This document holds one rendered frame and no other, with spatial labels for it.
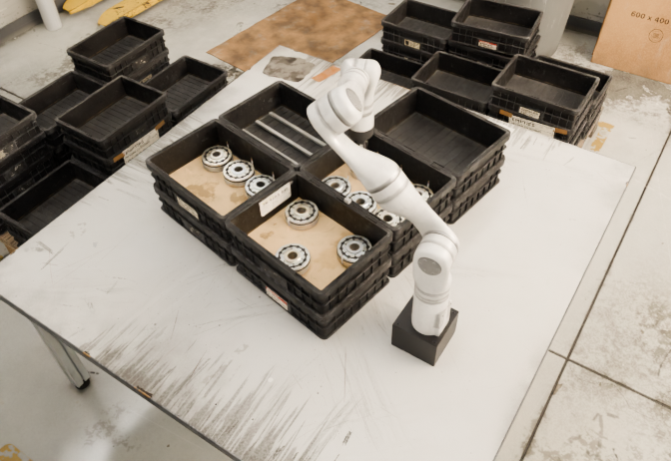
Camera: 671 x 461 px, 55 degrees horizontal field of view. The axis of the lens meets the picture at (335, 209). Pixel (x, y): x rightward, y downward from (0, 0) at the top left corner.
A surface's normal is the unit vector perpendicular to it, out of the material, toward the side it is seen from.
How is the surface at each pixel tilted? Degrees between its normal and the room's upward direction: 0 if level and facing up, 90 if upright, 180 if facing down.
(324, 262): 0
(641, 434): 0
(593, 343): 0
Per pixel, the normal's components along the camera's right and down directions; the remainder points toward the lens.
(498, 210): -0.03, -0.69
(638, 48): -0.52, 0.39
